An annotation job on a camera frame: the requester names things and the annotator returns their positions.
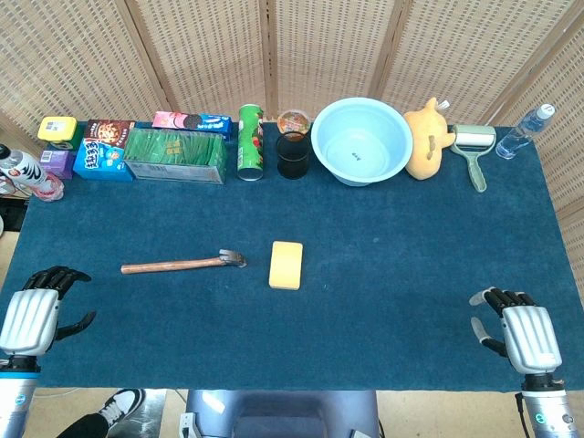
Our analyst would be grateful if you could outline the green chips can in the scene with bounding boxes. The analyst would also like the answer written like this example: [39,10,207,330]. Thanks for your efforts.
[236,103,266,183]

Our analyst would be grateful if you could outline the wooden handled hammer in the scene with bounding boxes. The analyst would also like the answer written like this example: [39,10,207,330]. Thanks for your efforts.
[120,248,247,276]

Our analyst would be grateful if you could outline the robot base body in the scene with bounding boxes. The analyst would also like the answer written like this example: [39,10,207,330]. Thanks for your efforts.
[178,389,385,438]

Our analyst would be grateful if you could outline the blue snack box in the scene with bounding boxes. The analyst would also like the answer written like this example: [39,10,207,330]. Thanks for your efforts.
[72,138,134,183]

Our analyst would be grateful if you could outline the black mesh pen cup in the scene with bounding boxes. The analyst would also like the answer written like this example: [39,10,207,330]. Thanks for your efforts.
[276,131,310,180]

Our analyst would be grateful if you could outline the black and white sneaker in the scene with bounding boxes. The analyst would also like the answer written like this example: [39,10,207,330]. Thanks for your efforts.
[97,388,146,430]

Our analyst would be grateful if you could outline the light blue plastic basin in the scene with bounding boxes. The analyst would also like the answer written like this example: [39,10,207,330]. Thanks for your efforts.
[310,97,415,188]

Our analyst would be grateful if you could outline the instant noodle cup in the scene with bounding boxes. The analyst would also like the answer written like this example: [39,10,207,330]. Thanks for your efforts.
[276,109,313,136]

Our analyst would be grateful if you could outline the yellow sponge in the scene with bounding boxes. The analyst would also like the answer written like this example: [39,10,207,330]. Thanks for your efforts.
[268,241,304,291]

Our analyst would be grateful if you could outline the box of green packets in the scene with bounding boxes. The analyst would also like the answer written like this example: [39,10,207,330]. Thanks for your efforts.
[122,127,229,185]

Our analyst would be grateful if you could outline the green lint roller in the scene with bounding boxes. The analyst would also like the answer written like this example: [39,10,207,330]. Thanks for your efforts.
[449,124,497,193]

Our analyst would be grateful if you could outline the purple small box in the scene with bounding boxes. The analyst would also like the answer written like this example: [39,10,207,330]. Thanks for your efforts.
[39,149,76,181]

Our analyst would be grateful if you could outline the yellow lidded container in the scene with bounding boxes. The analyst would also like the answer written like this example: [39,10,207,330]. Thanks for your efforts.
[36,116,78,142]

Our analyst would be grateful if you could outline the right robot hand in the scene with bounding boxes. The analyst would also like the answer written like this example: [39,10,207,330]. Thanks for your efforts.
[469,287,564,376]

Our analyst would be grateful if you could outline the folding woven screen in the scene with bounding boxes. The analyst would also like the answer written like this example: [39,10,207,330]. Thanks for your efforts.
[0,0,584,293]

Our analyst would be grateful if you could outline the pink and blue cookie box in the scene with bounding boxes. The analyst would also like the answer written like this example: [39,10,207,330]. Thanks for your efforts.
[151,110,233,141]

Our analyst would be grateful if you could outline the clear water bottle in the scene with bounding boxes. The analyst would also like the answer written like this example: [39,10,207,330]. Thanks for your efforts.
[495,103,557,161]

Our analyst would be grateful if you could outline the blue table cloth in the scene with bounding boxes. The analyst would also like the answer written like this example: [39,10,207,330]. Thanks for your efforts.
[0,120,584,394]

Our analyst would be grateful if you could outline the yellow plush toy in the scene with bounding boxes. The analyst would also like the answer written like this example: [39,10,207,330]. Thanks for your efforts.
[402,97,455,181]

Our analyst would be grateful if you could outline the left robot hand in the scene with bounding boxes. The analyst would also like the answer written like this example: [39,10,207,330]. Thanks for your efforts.
[0,266,98,357]

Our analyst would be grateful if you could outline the white drink bottle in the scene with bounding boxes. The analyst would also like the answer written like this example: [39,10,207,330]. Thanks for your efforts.
[0,143,65,202]

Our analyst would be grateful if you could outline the brown pizza print box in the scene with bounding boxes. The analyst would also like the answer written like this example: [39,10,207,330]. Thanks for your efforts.
[83,119,137,149]

